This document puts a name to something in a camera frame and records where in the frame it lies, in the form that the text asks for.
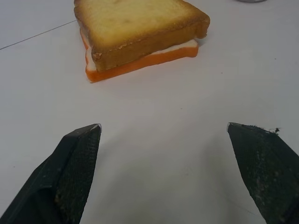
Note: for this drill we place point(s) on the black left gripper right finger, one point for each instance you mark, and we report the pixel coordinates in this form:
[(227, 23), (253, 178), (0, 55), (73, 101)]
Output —
[(266, 172)]

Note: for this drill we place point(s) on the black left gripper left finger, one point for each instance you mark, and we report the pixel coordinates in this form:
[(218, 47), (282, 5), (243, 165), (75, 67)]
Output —
[(58, 177)]

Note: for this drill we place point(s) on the orange and white toy slices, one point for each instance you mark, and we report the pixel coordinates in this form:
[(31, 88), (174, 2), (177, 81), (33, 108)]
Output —
[(130, 67)]

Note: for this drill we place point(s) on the thick toasted bread slice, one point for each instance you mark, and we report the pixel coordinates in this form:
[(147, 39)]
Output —
[(140, 28)]

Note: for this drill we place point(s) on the round metal object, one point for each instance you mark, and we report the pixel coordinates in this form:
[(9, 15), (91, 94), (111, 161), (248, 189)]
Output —
[(251, 1)]

